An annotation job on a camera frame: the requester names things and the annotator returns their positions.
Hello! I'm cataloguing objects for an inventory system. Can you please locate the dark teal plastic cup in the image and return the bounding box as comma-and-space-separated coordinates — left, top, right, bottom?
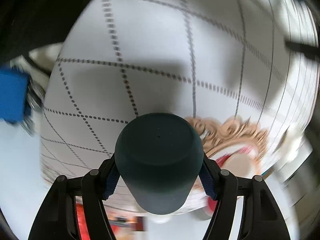
114, 113, 204, 215

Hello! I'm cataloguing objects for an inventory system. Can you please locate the orange and white cup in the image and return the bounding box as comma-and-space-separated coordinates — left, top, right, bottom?
216, 153, 257, 179

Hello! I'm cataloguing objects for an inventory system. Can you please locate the white patterned tablecloth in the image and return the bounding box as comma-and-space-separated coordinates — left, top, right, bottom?
40, 0, 319, 183

